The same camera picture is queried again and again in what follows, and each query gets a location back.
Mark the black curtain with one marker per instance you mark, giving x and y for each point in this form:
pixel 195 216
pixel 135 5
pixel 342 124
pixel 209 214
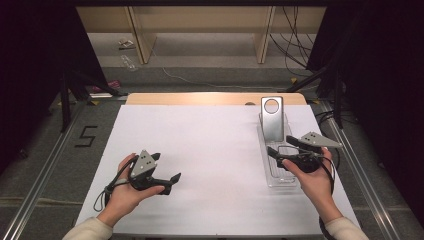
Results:
pixel 383 83
pixel 33 66

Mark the pink floor item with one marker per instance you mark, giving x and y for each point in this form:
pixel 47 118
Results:
pixel 111 85

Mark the person's left hand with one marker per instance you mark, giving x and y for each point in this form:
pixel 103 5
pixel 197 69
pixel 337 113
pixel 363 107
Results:
pixel 125 198

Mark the white table mat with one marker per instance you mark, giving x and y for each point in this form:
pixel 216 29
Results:
pixel 206 150

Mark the light wooden furniture frame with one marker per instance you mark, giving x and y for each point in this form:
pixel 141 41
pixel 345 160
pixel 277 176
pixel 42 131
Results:
pixel 200 20

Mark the person's right hand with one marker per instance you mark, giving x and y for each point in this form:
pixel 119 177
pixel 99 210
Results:
pixel 315 186

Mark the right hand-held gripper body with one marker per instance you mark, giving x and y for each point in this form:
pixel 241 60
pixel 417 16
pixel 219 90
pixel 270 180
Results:
pixel 320 140

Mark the black metal stand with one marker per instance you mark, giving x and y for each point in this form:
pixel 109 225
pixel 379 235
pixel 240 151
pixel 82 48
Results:
pixel 65 100
pixel 338 93

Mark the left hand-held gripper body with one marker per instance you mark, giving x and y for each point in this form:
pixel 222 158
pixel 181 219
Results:
pixel 143 165

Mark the small grey floor item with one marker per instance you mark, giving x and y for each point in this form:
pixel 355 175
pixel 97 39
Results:
pixel 126 43

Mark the clear plastic rack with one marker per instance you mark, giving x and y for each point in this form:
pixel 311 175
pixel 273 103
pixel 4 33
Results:
pixel 281 178

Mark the aluminium floor rail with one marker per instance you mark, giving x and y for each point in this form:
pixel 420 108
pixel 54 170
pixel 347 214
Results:
pixel 363 180
pixel 40 186

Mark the clear plastic floor item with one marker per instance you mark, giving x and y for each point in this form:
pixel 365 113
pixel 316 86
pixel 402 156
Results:
pixel 128 62

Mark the silver phone case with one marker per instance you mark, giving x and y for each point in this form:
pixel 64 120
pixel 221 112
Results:
pixel 272 125

